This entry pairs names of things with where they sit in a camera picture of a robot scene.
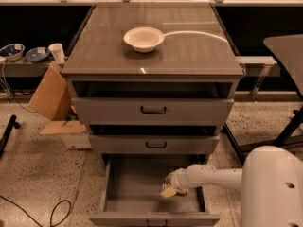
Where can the white bowl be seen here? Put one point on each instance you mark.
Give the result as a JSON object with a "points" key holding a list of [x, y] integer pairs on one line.
{"points": [[144, 39]]}

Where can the blue bowl far left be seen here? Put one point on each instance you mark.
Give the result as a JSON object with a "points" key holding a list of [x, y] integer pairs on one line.
{"points": [[12, 52]]}

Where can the black bar left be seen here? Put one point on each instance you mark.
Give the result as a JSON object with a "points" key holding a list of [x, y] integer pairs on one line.
{"points": [[13, 124]]}

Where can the blue bowl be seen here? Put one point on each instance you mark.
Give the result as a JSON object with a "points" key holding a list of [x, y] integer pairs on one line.
{"points": [[37, 55], [12, 52]]}

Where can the grey middle drawer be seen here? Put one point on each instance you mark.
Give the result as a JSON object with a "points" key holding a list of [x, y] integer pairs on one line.
{"points": [[118, 139]]}

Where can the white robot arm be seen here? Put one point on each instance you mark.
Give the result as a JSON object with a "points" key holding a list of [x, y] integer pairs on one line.
{"points": [[270, 182]]}

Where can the grey top drawer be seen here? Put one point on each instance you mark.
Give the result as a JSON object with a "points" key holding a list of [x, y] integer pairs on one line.
{"points": [[152, 103]]}

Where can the white paper cup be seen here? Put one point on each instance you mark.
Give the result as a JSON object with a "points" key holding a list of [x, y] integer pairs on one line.
{"points": [[56, 50]]}

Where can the brown cardboard box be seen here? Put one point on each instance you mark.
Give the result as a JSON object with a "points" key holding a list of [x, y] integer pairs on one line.
{"points": [[52, 100]]}

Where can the black metal stand frame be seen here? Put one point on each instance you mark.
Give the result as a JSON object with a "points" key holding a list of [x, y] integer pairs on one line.
{"points": [[285, 138]]}

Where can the grey bottom drawer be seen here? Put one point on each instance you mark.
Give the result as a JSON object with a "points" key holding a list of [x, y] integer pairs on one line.
{"points": [[131, 197]]}

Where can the grey drawer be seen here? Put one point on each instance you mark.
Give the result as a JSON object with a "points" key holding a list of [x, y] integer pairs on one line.
{"points": [[152, 103], [131, 197], [118, 139]]}

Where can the grey table right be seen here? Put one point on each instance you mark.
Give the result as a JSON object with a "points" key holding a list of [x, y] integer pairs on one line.
{"points": [[288, 52]]}

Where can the grey drawer cabinet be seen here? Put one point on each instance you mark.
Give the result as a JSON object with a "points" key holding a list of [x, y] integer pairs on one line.
{"points": [[195, 48]]}

